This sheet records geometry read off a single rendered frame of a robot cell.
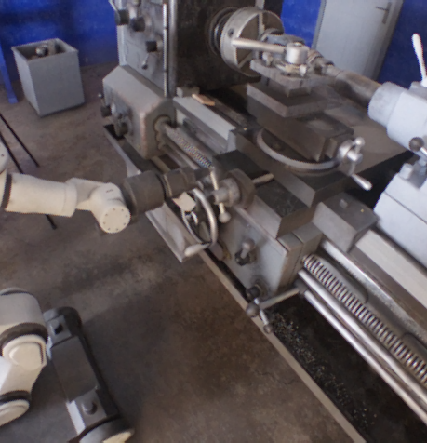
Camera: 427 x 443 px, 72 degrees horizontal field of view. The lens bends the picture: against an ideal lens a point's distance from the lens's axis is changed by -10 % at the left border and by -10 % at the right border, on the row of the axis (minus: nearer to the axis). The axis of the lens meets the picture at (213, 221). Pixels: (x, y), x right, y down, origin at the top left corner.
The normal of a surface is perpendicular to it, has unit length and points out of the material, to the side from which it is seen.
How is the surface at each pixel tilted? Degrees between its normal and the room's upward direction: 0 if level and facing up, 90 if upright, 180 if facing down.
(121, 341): 0
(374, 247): 36
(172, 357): 0
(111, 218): 81
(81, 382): 0
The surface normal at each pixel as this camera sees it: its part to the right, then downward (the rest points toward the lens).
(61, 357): 0.07, -0.72
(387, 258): -0.43, -0.38
